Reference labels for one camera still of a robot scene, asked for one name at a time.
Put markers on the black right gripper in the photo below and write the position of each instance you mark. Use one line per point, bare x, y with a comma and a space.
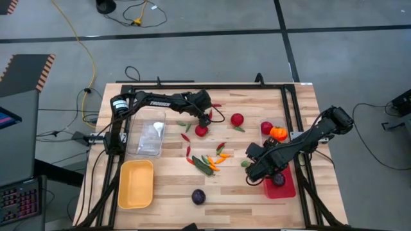
265, 163

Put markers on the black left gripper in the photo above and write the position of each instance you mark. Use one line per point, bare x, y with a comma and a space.
201, 102

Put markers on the red chili pepper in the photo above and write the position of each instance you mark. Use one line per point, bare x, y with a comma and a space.
188, 151
216, 105
221, 146
185, 137
210, 114
190, 161

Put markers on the red tomato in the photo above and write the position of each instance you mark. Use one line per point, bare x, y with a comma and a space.
266, 127
237, 119
201, 131

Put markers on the stubby green pepper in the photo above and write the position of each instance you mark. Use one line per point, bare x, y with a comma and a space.
245, 163

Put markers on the orange chili pepper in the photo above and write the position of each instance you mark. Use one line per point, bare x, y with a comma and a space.
225, 155
214, 168
220, 160
210, 160

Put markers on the large dark green pepper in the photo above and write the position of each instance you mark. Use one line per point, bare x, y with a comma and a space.
202, 165

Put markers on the orange red bell pepper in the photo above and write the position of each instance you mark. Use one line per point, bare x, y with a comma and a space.
278, 133

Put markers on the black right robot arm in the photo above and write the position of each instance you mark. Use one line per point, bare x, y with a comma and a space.
316, 133

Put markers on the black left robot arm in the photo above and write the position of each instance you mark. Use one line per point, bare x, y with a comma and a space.
160, 103

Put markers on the red plastic basket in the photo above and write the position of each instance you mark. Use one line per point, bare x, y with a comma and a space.
282, 192

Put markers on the large clear plastic bin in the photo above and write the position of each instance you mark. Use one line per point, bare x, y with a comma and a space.
144, 144

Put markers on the yellow plastic basket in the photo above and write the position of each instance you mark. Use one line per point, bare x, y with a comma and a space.
135, 186

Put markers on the white label sticker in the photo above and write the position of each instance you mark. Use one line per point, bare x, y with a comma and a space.
306, 83

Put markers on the black power adapter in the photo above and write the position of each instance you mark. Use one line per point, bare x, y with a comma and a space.
80, 136

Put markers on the black round stand base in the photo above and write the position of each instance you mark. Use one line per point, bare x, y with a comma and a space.
106, 5

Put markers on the black equipment box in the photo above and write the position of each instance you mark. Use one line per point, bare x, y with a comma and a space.
403, 102

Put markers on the large black orange-striped mat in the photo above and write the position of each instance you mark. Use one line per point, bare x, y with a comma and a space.
22, 73

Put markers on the laptop screen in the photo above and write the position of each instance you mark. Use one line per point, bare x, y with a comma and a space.
8, 118

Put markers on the backlit black keyboard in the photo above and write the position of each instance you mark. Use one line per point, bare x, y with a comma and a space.
19, 202

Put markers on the small black orange-striped mat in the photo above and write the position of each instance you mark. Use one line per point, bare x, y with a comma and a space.
6, 4

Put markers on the black aluminium table frame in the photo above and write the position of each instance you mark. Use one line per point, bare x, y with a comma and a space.
208, 86

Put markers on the black table-level camera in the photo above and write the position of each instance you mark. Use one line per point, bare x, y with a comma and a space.
191, 227

